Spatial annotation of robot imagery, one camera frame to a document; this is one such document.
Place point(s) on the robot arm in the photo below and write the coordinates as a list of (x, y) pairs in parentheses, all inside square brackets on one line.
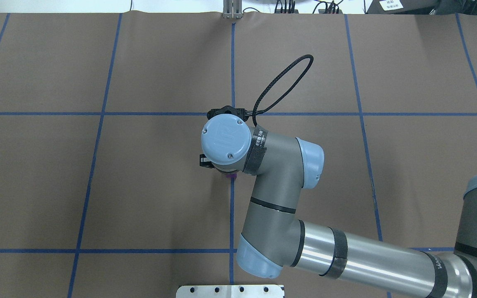
[(272, 236)]

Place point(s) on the metal post at table edge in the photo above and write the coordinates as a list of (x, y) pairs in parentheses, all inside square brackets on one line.
[(232, 9)]

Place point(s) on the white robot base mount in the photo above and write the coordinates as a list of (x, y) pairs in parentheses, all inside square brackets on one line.
[(231, 291)]

